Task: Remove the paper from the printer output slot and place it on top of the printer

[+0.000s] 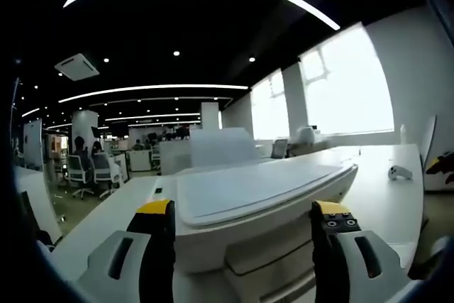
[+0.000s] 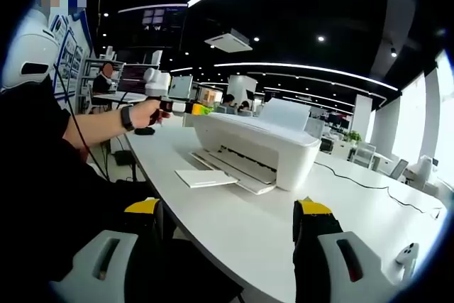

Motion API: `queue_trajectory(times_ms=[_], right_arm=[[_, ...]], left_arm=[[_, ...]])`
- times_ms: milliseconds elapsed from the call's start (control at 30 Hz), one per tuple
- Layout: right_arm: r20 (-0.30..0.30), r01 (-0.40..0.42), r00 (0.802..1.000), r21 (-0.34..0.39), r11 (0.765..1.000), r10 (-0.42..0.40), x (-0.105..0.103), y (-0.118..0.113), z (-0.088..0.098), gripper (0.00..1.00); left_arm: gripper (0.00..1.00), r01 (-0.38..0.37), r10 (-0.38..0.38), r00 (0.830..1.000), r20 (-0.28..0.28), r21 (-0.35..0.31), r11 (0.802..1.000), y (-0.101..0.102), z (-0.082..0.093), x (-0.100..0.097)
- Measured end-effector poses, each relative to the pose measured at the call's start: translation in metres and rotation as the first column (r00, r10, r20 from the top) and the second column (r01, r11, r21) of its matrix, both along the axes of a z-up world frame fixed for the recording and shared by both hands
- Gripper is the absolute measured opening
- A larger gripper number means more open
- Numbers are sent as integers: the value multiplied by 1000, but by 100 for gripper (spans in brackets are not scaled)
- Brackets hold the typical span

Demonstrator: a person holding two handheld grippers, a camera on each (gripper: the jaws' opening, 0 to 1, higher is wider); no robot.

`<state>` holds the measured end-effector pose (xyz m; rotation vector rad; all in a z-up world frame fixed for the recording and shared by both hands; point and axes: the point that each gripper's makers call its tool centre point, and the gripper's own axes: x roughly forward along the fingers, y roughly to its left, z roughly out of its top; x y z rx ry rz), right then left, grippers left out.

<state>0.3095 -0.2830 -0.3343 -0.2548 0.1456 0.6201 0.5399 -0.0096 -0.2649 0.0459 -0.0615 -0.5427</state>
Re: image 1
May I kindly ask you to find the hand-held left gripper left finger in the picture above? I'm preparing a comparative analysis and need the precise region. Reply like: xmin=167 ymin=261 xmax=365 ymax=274
xmin=77 ymin=199 xmax=177 ymax=303

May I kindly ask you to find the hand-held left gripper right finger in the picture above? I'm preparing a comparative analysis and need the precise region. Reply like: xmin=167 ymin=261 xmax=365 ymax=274
xmin=310 ymin=199 xmax=413 ymax=303

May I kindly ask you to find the white printer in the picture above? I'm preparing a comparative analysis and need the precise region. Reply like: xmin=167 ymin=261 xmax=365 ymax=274
xmin=155 ymin=127 xmax=359 ymax=303

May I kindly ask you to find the white game controller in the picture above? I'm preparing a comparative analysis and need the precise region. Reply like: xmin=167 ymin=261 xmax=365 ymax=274
xmin=388 ymin=165 xmax=414 ymax=182

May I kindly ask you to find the white mesh office chair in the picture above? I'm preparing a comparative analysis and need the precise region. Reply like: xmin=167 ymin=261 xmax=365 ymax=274
xmin=92 ymin=153 xmax=124 ymax=198
xmin=66 ymin=153 xmax=94 ymax=200

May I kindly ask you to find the large window with blinds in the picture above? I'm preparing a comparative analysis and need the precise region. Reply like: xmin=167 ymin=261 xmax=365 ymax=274
xmin=299 ymin=21 xmax=395 ymax=136

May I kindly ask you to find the white machine by window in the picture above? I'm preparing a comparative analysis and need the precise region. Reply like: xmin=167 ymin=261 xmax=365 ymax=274
xmin=295 ymin=125 xmax=321 ymax=145

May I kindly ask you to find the dark office chair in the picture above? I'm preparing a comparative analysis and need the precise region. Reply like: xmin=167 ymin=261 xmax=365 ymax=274
xmin=270 ymin=138 xmax=289 ymax=160

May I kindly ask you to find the narrow window with blinds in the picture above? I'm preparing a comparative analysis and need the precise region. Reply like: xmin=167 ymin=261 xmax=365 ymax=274
xmin=250 ymin=70 xmax=291 ymax=141

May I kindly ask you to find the ceiling air conditioner unit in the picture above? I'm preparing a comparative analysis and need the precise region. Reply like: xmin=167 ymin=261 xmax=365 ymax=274
xmin=54 ymin=53 xmax=101 ymax=82

